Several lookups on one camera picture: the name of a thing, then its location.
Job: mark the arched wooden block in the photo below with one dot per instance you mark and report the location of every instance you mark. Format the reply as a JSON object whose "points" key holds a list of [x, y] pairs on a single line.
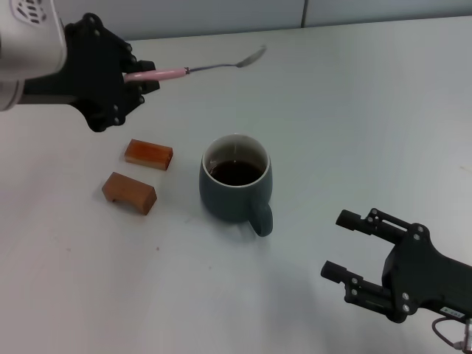
{"points": [[142, 197]]}

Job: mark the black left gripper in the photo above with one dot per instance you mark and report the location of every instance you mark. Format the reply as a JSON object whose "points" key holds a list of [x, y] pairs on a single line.
{"points": [[96, 73]]}

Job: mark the rectangular wooden block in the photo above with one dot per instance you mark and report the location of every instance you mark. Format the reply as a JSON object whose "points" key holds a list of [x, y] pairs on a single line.
{"points": [[160, 155]]}

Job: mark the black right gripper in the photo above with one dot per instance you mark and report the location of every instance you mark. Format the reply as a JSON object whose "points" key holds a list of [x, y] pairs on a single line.
{"points": [[424, 276]]}

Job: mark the grey ceramic cup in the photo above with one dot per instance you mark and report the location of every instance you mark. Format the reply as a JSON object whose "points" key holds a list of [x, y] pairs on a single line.
{"points": [[221, 199]]}

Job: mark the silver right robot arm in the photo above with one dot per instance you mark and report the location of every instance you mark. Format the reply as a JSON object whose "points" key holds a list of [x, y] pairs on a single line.
{"points": [[468, 337]]}

